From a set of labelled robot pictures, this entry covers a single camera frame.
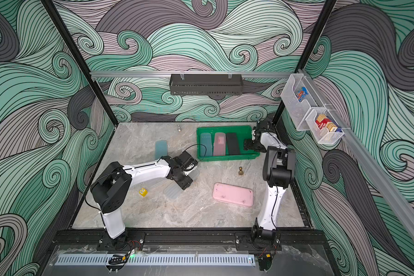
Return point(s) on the red box in bin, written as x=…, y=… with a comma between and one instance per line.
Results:
x=322, y=121

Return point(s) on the green plastic storage box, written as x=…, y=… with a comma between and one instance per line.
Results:
x=243, y=132

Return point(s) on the aluminium wall rail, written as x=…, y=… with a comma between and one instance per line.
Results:
x=168, y=74

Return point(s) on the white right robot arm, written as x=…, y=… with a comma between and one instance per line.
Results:
x=278, y=173

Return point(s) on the white slotted cable duct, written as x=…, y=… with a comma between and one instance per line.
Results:
x=158, y=260

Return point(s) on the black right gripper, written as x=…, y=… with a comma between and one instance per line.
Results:
x=250, y=144

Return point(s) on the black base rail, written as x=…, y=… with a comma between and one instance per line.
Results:
x=242, y=239

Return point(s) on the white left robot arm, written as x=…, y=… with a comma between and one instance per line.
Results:
x=111, y=187

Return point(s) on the teal ribbed pencil case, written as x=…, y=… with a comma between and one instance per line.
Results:
x=206, y=148

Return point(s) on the pink flat lidded box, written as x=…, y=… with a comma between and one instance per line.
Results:
x=235, y=195

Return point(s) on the pink translucent pencil case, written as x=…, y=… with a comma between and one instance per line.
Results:
x=220, y=145

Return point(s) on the teal slim pencil case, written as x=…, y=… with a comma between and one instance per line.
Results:
x=161, y=149

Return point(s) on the black pencil case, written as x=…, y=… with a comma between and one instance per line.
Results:
x=232, y=143

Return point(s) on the blue packet in bin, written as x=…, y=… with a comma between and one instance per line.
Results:
x=301, y=93

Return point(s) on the clear ribbed pencil case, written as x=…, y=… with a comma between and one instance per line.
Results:
x=173, y=191

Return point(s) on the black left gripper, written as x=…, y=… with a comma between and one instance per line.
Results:
x=187, y=183

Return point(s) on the black wall shelf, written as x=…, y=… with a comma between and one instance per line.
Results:
x=211, y=85

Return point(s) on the yellow dice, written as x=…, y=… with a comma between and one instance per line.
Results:
x=143, y=192

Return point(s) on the clear wall bin near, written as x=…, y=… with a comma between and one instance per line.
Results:
x=330, y=134

